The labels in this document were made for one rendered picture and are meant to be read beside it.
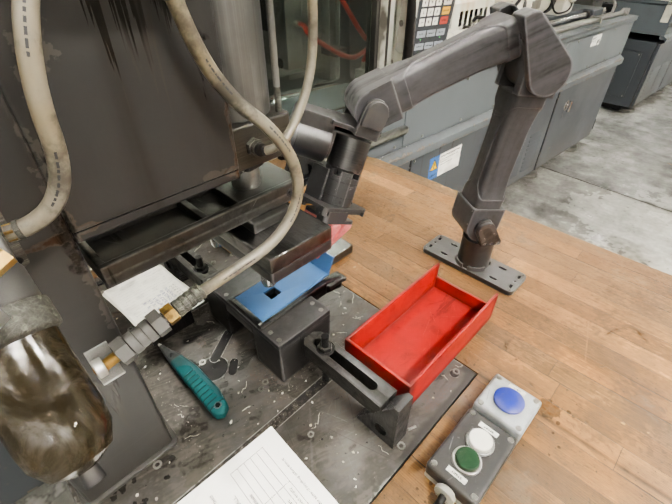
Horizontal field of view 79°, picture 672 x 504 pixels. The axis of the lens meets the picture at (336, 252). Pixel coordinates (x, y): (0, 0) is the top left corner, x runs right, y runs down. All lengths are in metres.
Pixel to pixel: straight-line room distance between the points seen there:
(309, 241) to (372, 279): 0.32
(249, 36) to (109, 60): 0.15
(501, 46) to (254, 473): 0.64
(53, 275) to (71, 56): 0.17
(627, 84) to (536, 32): 4.47
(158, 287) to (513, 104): 0.65
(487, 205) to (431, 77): 0.26
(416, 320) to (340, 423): 0.23
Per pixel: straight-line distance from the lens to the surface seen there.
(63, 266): 0.41
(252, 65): 0.46
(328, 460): 0.59
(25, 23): 0.31
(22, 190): 0.38
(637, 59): 5.07
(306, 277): 0.66
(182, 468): 0.62
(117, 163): 0.39
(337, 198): 0.63
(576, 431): 0.69
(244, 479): 0.59
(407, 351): 0.69
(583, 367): 0.77
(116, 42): 0.37
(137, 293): 0.78
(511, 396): 0.64
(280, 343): 0.59
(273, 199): 0.53
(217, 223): 0.49
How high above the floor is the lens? 1.44
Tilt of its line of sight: 38 degrees down
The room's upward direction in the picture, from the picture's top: straight up
